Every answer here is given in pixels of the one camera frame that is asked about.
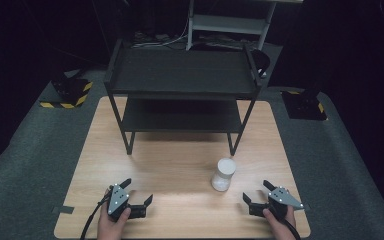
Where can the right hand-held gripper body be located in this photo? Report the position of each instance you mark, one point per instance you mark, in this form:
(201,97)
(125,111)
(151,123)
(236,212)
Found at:
(282,197)

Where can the person's right hand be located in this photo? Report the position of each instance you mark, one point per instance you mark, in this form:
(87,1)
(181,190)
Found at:
(280,228)

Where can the black stand base striped tape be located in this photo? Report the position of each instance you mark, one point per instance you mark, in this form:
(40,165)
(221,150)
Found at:
(305,105)
(67,92)

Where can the grey tape strip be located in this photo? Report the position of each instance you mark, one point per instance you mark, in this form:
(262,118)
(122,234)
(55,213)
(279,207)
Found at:
(63,210)

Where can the white metal rack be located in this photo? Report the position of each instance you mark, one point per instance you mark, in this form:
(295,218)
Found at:
(228,24)

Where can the black two-tier shelf rack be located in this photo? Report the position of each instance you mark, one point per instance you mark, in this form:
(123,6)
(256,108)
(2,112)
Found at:
(180,73)

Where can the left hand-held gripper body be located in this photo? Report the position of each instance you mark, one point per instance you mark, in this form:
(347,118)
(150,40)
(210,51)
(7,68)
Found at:
(117,199)

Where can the person's left hand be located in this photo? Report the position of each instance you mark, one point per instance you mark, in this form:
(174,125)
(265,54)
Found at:
(109,226)

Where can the white plastic jar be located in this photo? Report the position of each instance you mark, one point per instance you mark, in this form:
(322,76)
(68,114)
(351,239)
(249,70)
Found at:
(223,175)

